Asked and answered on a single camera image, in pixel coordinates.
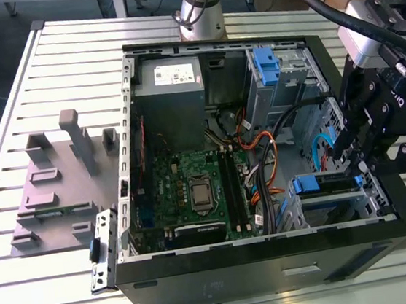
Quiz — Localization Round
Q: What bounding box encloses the CPU socket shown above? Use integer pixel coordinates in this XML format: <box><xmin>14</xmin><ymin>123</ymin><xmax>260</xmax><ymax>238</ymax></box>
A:
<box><xmin>184</xmin><ymin>171</ymin><xmax>221</xmax><ymax>216</ymax></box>

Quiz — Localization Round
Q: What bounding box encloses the white desk frame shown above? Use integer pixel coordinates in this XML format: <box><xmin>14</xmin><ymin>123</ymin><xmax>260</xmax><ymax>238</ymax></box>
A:
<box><xmin>4</xmin><ymin>0</ymin><xmax>188</xmax><ymax>34</ymax></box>

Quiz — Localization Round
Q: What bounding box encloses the metal card retention bracket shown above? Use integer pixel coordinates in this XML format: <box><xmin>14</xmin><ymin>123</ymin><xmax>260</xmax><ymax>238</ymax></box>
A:
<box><xmin>80</xmin><ymin>205</ymin><xmax>128</xmax><ymax>296</ymax></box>

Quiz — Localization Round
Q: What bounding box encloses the black open PC case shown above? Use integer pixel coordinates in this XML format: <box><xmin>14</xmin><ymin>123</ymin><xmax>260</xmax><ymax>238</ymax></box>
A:
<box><xmin>88</xmin><ymin>13</ymin><xmax>406</xmax><ymax>304</ymax></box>

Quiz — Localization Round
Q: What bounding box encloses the black RAM slot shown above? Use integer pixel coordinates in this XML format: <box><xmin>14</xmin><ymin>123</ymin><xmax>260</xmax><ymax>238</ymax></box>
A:
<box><xmin>216</xmin><ymin>144</ymin><xmax>243</xmax><ymax>235</ymax></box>
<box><xmin>224</xmin><ymin>142</ymin><xmax>252</xmax><ymax>233</ymax></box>

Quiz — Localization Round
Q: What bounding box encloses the blue data wire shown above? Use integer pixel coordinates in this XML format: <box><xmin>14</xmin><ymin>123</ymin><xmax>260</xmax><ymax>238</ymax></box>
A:
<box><xmin>309</xmin><ymin>126</ymin><xmax>342</xmax><ymax>174</ymax></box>

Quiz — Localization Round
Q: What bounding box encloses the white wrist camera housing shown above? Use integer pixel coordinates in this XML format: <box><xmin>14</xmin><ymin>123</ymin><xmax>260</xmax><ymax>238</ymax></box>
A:
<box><xmin>333</xmin><ymin>0</ymin><xmax>396</xmax><ymax>71</ymax></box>

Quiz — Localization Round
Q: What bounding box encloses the orange wire bundle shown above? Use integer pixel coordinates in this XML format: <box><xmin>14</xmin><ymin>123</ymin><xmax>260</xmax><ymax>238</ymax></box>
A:
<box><xmin>233</xmin><ymin>103</ymin><xmax>289</xmax><ymax>207</ymax></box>

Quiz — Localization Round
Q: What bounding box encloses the grey plastic parts rack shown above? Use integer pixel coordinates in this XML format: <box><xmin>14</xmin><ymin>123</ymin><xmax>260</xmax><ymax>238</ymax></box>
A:
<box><xmin>0</xmin><ymin>104</ymin><xmax>133</xmax><ymax>261</ymax></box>

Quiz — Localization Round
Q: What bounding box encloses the metal optical drive cage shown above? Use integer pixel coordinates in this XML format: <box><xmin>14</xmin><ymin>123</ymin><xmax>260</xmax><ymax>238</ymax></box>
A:
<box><xmin>238</xmin><ymin>39</ymin><xmax>332</xmax><ymax>129</ymax></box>

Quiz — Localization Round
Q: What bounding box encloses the silver CPU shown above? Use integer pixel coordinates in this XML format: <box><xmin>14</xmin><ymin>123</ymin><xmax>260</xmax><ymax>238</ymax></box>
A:
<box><xmin>191</xmin><ymin>183</ymin><xmax>213</xmax><ymax>206</ymax></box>

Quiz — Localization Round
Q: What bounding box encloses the thin red wire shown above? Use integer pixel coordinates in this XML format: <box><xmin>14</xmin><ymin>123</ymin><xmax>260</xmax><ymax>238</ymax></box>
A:
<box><xmin>128</xmin><ymin>113</ymin><xmax>154</xmax><ymax>195</ymax></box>

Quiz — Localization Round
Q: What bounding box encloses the black cable bundle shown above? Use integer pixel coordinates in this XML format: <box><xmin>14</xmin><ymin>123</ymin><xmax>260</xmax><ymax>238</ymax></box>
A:
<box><xmin>249</xmin><ymin>96</ymin><xmax>339</xmax><ymax>236</ymax></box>

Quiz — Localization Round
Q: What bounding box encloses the grey power supply unit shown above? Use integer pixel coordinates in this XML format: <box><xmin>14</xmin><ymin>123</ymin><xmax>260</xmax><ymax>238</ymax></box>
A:
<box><xmin>128</xmin><ymin>52</ymin><xmax>213</xmax><ymax>156</ymax></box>

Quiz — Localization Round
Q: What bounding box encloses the green motherboard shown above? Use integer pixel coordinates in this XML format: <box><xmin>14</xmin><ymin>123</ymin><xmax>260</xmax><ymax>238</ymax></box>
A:
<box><xmin>122</xmin><ymin>141</ymin><xmax>268</xmax><ymax>252</ymax></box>

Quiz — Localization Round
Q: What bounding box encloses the black graphics card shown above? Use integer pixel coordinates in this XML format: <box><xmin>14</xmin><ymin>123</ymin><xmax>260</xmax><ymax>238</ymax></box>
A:
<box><xmin>162</xmin><ymin>219</ymin><xmax>229</xmax><ymax>251</ymax></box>

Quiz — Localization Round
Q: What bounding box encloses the blue plastic drive bracket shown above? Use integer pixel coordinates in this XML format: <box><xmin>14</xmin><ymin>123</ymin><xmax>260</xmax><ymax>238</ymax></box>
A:
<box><xmin>252</xmin><ymin>46</ymin><xmax>281</xmax><ymax>88</ymax></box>

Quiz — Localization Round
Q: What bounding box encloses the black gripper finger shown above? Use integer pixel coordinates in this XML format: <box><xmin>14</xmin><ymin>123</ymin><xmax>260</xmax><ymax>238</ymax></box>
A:
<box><xmin>344</xmin><ymin>99</ymin><xmax>406</xmax><ymax>182</ymax></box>
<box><xmin>322</xmin><ymin>50</ymin><xmax>388</xmax><ymax>162</ymax></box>

